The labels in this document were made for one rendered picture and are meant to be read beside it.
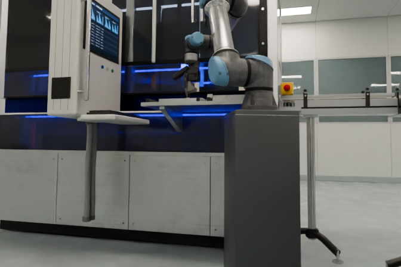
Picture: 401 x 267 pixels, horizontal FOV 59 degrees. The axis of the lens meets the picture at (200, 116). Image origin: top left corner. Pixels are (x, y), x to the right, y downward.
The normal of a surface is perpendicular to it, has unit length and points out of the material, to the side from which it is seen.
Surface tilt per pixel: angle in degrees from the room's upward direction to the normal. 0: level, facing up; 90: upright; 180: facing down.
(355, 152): 90
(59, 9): 90
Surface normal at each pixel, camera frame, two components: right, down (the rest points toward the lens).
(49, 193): -0.25, -0.07
